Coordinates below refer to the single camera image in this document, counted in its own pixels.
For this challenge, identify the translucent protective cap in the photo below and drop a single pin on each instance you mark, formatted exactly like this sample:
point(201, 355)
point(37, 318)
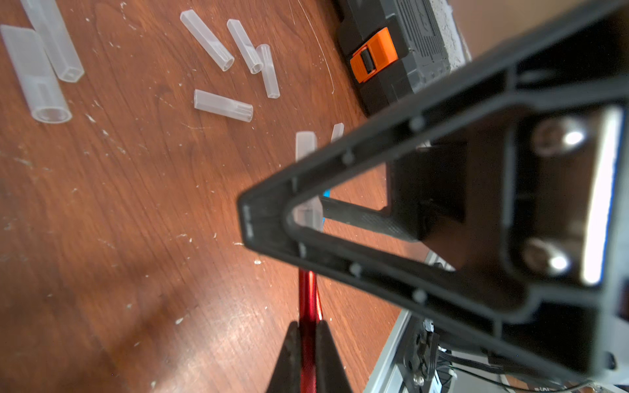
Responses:
point(36, 76)
point(207, 39)
point(46, 19)
point(245, 46)
point(222, 106)
point(268, 71)

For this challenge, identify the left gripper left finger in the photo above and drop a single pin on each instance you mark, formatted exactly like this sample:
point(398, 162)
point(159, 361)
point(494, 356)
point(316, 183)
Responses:
point(286, 377)

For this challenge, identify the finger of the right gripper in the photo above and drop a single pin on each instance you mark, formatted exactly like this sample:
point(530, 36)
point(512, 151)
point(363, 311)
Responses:
point(424, 187)
point(589, 42)

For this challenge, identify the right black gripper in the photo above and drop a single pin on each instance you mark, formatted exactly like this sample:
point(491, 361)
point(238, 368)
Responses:
point(529, 201)

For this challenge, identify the black plastic tool case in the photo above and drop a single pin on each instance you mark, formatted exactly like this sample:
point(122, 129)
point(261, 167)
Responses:
point(393, 49)

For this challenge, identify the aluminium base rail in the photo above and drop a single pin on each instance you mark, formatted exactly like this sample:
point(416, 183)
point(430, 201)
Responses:
point(412, 359)

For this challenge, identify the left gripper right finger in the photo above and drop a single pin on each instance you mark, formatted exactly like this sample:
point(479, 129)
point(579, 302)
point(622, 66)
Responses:
point(330, 375)

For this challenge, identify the red carving knife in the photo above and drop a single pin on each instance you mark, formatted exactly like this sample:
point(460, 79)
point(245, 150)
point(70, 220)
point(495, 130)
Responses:
point(309, 214)
point(338, 132)

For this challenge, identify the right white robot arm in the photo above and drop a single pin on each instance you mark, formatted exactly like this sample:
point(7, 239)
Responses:
point(481, 363)

